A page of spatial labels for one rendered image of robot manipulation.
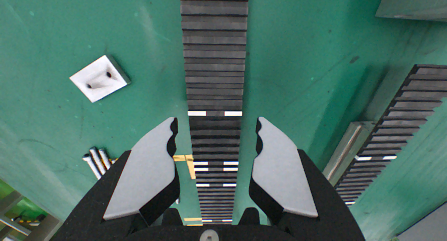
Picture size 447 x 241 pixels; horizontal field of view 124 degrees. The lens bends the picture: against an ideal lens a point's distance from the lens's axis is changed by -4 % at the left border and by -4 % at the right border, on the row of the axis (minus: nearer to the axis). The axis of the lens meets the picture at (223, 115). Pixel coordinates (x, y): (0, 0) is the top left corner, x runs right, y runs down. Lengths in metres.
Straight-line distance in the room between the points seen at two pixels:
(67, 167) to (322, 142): 0.39
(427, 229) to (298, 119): 0.55
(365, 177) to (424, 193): 0.27
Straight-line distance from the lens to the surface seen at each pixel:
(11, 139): 0.35
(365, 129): 0.23
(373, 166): 0.26
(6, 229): 3.96
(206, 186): 0.19
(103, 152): 0.25
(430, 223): 0.68
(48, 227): 1.76
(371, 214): 0.52
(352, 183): 0.26
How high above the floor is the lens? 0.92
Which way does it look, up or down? 61 degrees down
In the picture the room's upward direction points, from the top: 178 degrees clockwise
